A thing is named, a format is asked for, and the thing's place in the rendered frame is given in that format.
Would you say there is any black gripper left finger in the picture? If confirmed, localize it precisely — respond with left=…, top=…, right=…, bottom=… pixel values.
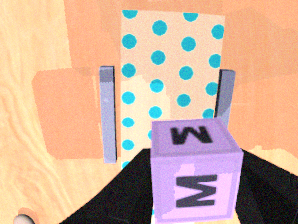
left=60, top=148, right=154, bottom=224

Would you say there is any purple cube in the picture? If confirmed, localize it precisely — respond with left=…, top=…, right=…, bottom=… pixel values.
left=150, top=117, right=243, bottom=224

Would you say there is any white strip with cyan dots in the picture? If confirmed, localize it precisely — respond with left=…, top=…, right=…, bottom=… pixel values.
left=120, top=10, right=226, bottom=169

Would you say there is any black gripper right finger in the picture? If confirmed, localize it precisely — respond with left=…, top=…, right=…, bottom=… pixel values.
left=234, top=148, right=298, bottom=224

